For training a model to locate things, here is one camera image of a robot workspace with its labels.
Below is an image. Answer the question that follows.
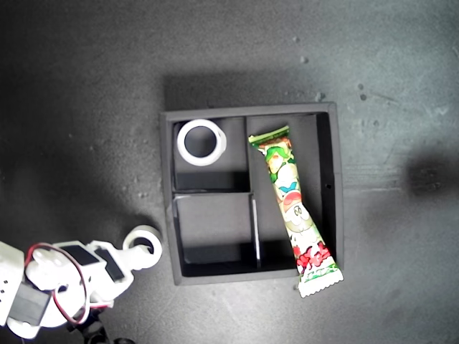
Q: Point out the green printed snack bar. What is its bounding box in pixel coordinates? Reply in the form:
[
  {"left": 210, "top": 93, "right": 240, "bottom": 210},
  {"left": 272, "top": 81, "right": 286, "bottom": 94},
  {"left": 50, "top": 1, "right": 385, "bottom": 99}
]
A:
[{"left": 248, "top": 125, "right": 344, "bottom": 298}]

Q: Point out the large white tape roll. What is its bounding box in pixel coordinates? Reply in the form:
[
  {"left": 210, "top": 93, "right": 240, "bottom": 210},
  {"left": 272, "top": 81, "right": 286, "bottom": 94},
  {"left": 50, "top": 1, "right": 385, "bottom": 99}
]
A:
[{"left": 176, "top": 119, "right": 227, "bottom": 167}]

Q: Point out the black compartment tray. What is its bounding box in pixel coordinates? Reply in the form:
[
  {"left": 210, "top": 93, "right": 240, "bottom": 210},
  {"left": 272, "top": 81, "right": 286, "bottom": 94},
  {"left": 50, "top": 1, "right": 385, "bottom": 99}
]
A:
[{"left": 159, "top": 102, "right": 345, "bottom": 287}]

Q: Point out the red wrist servo wire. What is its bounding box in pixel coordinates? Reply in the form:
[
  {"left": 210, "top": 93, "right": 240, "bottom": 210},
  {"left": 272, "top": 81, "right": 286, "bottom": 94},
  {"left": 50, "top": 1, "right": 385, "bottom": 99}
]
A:
[{"left": 23, "top": 243, "right": 89, "bottom": 325}]

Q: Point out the small white tape roll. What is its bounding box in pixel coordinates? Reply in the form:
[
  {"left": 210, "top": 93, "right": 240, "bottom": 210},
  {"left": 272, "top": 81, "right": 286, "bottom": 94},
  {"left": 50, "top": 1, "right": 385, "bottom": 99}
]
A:
[{"left": 122, "top": 225, "right": 164, "bottom": 269}]

